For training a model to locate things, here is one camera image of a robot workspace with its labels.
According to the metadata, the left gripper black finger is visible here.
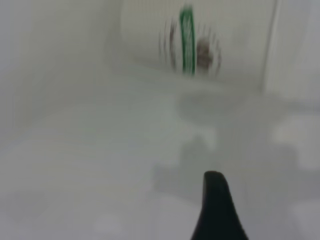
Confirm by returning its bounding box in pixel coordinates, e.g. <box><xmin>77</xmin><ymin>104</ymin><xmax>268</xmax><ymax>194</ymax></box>
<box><xmin>191</xmin><ymin>171</ymin><xmax>250</xmax><ymax>240</ymax></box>

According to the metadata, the white paper cup green print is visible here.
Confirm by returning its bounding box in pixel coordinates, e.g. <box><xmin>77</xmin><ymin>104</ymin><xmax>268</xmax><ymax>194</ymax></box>
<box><xmin>119</xmin><ymin>0</ymin><xmax>279</xmax><ymax>95</ymax></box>

